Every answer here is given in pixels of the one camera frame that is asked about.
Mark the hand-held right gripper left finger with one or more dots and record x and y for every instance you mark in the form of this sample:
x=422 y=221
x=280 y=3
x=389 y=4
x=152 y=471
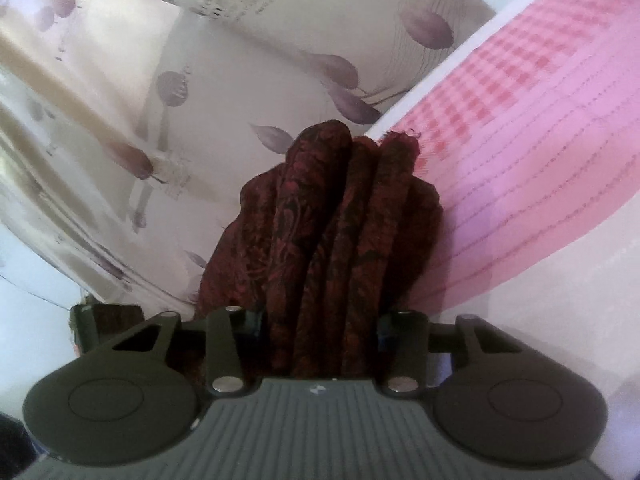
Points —
x=227 y=347

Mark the pink and white bed cover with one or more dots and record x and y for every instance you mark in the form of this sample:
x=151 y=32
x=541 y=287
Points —
x=525 y=160

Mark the leaf print curtain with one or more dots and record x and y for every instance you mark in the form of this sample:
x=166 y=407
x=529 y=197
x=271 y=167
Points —
x=150 y=135

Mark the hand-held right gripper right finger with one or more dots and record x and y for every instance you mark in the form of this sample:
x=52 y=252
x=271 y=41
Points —
x=405 y=350

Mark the dark red patterned cloth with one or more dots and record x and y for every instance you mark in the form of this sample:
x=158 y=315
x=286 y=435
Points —
x=325 y=240

